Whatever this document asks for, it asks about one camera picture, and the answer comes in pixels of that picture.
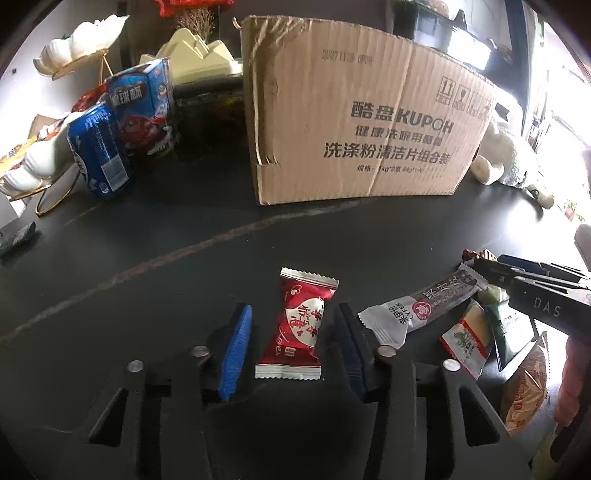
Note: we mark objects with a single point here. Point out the red white candy wrapper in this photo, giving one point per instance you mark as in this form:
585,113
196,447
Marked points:
290,355

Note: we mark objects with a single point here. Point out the black piano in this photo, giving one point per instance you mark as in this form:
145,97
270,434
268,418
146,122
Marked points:
473,32

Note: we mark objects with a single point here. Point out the white plush sheep toy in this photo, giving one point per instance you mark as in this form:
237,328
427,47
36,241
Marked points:
505,157

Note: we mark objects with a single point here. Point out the red heart balloon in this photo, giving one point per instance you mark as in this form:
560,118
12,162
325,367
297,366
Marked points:
170,8

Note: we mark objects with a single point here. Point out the blue candy box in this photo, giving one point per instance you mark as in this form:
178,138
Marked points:
141,99

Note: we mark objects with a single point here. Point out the black remote control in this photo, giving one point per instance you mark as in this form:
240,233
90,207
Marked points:
17,239

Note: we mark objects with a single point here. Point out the white lower snack bowl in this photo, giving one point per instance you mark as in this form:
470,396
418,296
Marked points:
44,157

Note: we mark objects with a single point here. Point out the yellow mountain tissue holder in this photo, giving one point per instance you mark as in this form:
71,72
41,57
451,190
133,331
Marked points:
191,59

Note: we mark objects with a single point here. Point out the white snack bowl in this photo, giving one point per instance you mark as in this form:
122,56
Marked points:
44,157
87,39

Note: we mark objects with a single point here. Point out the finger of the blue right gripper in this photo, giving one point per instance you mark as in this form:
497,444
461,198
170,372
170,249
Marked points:
497,273
524,264

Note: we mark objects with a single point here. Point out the long dark snack bar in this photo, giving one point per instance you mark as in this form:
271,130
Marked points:
392,321

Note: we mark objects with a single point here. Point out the white upper snack bowl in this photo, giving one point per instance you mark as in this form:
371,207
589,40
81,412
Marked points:
87,39

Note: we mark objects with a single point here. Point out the cheese snack packet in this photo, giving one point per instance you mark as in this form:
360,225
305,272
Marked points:
470,341

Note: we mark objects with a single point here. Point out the pale green candy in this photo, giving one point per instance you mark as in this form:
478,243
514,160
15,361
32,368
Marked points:
492,295

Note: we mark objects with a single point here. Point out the striped candy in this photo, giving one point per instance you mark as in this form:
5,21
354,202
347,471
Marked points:
469,255

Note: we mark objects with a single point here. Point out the orange biscuit packet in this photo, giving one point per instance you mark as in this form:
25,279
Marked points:
525,392

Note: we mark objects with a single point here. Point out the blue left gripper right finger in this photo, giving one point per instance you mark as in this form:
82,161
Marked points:
354,348

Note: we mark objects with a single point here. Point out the dark green snack packet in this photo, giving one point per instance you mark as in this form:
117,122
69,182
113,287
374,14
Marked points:
512,331

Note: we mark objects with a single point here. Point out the brown cardboard box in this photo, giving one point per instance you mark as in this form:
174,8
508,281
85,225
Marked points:
336,110

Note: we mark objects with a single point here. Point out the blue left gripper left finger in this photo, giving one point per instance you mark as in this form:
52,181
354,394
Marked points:
235,348

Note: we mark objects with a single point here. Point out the blue soda can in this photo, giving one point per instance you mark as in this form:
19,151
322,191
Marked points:
97,150

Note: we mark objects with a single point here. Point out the dried flower vase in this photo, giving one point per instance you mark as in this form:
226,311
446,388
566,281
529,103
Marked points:
197,21

